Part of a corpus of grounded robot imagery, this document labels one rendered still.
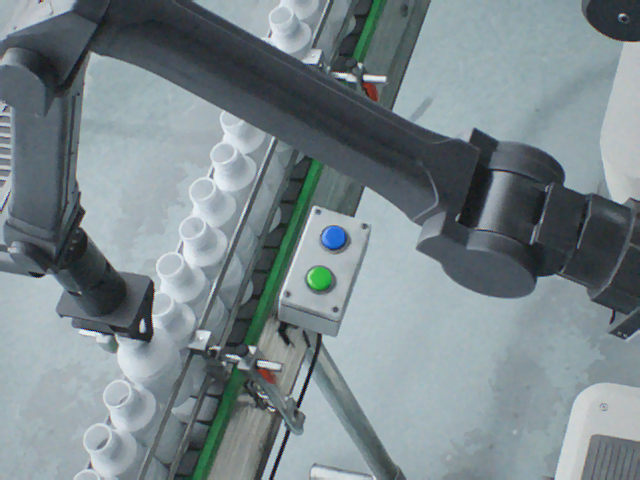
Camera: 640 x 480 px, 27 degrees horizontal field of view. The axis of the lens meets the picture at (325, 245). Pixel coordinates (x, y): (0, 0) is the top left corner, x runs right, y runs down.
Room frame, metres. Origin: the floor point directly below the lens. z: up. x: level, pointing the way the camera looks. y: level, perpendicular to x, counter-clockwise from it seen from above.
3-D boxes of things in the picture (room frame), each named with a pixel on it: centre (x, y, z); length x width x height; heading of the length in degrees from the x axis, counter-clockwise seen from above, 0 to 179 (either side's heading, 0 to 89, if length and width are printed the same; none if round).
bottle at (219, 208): (1.10, 0.11, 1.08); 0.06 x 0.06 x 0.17
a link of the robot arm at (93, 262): (0.92, 0.25, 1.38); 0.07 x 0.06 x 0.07; 48
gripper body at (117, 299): (0.92, 0.25, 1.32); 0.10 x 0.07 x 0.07; 49
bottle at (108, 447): (0.84, 0.34, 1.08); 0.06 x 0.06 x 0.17
